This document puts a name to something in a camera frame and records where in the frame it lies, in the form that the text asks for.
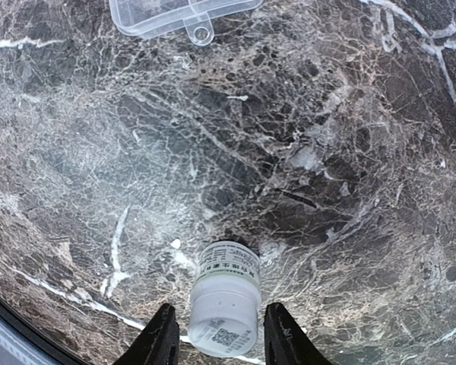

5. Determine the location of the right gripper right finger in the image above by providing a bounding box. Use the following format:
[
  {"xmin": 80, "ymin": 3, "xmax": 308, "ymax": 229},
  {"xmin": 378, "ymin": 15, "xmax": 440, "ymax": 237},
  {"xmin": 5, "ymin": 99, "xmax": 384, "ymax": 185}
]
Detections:
[{"xmin": 264, "ymin": 303, "xmax": 331, "ymax": 365}]

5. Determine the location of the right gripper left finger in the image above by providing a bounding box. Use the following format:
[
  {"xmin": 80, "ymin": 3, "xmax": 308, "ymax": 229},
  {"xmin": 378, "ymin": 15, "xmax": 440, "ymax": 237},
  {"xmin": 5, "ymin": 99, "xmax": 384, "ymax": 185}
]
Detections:
[{"xmin": 114, "ymin": 303, "xmax": 180, "ymax": 365}]

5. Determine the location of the clear plastic pill organizer box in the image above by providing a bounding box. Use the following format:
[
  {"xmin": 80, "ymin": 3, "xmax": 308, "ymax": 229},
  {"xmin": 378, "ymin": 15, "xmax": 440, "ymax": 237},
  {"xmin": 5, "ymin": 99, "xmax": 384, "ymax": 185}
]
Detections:
[{"xmin": 109, "ymin": 0, "xmax": 262, "ymax": 46}]

